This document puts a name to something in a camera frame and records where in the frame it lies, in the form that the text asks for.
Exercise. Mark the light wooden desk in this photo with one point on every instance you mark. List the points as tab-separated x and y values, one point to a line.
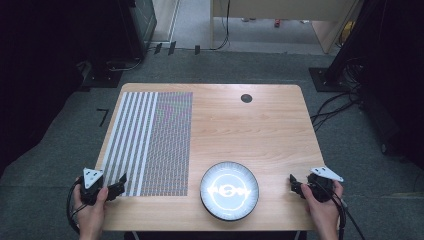
283	8

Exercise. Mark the black stand base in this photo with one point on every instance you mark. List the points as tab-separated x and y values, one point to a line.
101	78
325	81

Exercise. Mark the person's left hand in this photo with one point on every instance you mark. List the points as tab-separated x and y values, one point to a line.
90	216

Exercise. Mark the small red object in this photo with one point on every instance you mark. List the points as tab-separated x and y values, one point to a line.
277	22

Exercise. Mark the striped woven placemat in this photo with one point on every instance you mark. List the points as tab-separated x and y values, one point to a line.
160	143

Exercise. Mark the dark cabinet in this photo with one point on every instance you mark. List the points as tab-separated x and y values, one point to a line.
141	23

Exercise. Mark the round white dark-rimmed plate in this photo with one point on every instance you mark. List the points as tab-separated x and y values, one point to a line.
229	191

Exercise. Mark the black round table grommet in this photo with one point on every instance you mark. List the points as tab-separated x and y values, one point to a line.
246	98

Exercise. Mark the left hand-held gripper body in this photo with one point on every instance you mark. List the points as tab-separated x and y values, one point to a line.
90	195

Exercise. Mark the person's right hand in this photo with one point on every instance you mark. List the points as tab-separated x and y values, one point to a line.
325	215

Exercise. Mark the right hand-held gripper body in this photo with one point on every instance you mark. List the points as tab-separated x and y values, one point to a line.
320	190

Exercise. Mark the yellow object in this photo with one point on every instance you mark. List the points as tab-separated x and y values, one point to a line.
348	31

